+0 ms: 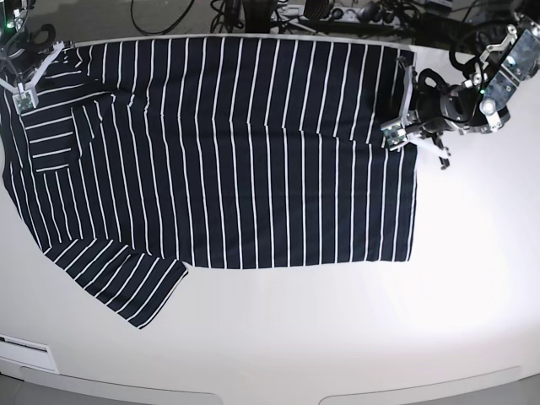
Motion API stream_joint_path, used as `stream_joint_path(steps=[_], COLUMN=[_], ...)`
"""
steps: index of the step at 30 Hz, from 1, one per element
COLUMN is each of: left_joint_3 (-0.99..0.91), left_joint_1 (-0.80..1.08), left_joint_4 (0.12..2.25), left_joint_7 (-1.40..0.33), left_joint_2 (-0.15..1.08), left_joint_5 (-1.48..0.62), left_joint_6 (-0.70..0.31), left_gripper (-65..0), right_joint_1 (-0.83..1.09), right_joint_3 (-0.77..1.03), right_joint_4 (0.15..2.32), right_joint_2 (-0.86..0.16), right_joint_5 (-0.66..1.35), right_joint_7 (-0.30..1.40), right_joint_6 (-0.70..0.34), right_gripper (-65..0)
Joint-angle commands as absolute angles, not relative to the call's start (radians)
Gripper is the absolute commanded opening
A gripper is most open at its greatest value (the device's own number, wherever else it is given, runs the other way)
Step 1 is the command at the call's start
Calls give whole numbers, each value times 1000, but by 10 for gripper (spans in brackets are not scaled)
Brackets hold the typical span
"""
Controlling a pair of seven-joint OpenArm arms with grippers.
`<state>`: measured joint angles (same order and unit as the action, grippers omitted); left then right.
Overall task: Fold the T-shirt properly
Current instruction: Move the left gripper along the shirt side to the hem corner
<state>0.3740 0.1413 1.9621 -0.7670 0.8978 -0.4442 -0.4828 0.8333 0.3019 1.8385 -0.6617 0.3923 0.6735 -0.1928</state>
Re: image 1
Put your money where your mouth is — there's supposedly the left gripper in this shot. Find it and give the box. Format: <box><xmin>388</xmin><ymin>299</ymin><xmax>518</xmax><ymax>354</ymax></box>
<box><xmin>391</xmin><ymin>58</ymin><xmax>451</xmax><ymax>170</ymax></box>

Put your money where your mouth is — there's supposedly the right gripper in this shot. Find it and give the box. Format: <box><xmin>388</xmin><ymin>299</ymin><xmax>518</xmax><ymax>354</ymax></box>
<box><xmin>1</xmin><ymin>24</ymin><xmax>66</xmax><ymax>98</ymax></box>

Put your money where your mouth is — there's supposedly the navy white striped T-shirt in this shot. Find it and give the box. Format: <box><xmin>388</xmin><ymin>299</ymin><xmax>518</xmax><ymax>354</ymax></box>
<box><xmin>1</xmin><ymin>36</ymin><xmax>417</xmax><ymax>328</ymax></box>

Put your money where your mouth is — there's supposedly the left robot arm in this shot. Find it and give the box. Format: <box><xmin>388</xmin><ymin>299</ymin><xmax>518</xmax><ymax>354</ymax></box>
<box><xmin>381</xmin><ymin>8</ymin><xmax>539</xmax><ymax>169</ymax></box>

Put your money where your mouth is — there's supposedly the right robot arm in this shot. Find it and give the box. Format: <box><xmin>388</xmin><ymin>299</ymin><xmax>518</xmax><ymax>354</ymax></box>
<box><xmin>1</xmin><ymin>1</ymin><xmax>66</xmax><ymax>114</ymax></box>

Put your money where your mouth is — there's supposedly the black box on right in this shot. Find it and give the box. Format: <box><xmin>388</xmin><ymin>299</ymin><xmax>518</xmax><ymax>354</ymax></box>
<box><xmin>413</xmin><ymin>13</ymin><xmax>514</xmax><ymax>55</ymax></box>

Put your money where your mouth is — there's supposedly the white power strip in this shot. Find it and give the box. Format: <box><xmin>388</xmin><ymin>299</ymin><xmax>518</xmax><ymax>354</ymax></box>
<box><xmin>281</xmin><ymin>5</ymin><xmax>398</xmax><ymax>25</ymax></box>

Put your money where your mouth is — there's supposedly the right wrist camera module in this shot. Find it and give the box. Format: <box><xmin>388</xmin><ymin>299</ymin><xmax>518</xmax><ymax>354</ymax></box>
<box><xmin>13</xmin><ymin>87</ymin><xmax>39</xmax><ymax>115</ymax></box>

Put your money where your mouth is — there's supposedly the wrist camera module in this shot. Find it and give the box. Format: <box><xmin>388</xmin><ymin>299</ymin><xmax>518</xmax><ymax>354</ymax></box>
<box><xmin>381</xmin><ymin>119</ymin><xmax>409</xmax><ymax>151</ymax></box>
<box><xmin>13</xmin><ymin>87</ymin><xmax>39</xmax><ymax>115</ymax></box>

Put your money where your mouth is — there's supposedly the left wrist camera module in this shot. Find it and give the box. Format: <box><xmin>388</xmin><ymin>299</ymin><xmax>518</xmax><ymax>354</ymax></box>
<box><xmin>381</xmin><ymin>119</ymin><xmax>409</xmax><ymax>151</ymax></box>

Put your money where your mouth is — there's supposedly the black cable loop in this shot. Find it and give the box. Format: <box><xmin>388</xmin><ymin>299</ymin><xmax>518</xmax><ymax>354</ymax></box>
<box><xmin>129</xmin><ymin>0</ymin><xmax>195</xmax><ymax>35</ymax></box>

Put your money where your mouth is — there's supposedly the black post behind table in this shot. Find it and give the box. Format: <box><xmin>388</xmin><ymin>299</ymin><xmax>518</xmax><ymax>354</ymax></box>
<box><xmin>241</xmin><ymin>0</ymin><xmax>273</xmax><ymax>34</ymax></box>

